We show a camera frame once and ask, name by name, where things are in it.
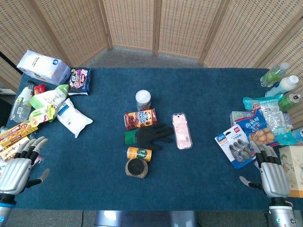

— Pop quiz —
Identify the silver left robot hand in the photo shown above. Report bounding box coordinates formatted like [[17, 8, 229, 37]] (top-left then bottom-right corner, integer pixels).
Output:
[[0, 136, 51, 196]]

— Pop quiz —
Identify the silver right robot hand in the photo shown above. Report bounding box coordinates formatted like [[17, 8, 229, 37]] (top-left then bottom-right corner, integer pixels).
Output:
[[239, 140, 291, 198]]

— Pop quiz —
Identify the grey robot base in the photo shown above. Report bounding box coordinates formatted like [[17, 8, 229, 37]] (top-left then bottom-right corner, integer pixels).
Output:
[[94, 210, 197, 227]]

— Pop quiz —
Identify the green drink can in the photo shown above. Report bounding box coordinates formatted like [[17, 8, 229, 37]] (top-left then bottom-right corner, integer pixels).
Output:
[[278, 92, 302, 111]]

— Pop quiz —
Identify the yellow drink can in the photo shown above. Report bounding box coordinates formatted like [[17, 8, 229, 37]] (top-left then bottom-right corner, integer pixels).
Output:
[[126, 146, 152, 162]]

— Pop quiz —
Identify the plastic can with white lid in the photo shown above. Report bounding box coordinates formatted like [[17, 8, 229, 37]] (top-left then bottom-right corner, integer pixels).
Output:
[[135, 90, 152, 112]]

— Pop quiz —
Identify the beige cardboard box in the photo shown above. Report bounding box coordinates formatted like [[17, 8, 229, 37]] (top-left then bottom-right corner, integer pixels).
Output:
[[278, 145, 303, 198]]

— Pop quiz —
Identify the yellow and white box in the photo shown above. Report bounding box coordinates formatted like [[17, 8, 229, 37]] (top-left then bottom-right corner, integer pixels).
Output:
[[0, 136, 31, 163]]

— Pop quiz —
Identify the orange and yellow box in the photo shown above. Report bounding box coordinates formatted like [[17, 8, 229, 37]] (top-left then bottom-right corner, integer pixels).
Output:
[[0, 119, 39, 144]]

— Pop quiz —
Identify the blue biscuit bag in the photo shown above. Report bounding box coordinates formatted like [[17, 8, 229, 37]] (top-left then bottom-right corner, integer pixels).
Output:
[[235, 109, 279, 148]]

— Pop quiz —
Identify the clear plastic wipes pack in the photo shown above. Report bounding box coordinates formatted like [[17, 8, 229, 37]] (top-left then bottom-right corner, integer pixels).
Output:
[[262, 109, 294, 133]]

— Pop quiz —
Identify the green and white snack packet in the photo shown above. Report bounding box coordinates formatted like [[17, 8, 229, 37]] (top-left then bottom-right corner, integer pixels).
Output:
[[28, 104, 60, 128]]

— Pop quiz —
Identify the pale green tissue pack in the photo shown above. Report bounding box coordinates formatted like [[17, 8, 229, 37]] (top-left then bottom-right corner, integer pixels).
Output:
[[229, 110, 254, 127]]

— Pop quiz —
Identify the clear bottle with white label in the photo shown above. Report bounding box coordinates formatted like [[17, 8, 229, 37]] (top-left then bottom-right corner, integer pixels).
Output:
[[9, 80, 36, 123]]

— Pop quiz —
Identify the teal and clear packet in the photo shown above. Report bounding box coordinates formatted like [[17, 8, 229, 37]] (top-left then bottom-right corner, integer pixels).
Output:
[[242, 94, 284, 111]]

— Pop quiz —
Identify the white plastic pouch blue print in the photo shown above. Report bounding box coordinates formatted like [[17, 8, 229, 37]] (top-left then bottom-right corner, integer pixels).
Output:
[[56, 98, 93, 139]]

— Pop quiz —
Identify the green and white refill pouch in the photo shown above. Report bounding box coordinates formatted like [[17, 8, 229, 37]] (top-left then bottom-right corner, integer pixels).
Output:
[[29, 84, 70, 110]]

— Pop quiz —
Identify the small red packet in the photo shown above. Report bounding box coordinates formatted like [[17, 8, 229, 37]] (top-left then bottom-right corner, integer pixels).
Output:
[[33, 83, 46, 96]]

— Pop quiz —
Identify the white cap blue bottle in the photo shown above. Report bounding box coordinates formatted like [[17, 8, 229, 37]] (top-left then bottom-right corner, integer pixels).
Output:
[[265, 75, 300, 97]]

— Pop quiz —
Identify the pink blister pack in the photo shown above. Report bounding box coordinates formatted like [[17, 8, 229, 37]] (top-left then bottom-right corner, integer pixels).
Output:
[[171, 113, 193, 150]]

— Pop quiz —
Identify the green liquid clear bottle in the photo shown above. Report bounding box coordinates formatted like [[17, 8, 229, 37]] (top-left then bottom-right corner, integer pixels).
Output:
[[260, 62, 290, 87]]

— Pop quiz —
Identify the white blue tissue pack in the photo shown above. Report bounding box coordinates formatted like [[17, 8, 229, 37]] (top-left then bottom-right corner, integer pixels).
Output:
[[16, 50, 71, 86]]

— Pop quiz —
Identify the purple snack packet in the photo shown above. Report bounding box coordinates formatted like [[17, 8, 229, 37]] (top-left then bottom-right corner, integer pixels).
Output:
[[68, 67, 92, 96]]

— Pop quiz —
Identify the round black and tan container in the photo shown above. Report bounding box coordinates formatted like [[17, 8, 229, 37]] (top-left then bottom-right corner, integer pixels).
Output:
[[125, 158, 149, 179]]

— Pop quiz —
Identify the black glove with green cuff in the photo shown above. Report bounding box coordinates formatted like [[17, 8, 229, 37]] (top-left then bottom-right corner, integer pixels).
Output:
[[123, 123, 175, 151]]

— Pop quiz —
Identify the Hello Panda snack box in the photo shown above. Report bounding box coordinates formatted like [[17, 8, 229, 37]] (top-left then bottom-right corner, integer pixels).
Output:
[[124, 108, 158, 131]]

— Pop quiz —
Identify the woven bamboo folding screen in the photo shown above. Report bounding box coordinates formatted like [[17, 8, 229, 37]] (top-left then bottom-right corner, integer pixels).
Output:
[[0, 0, 303, 130]]

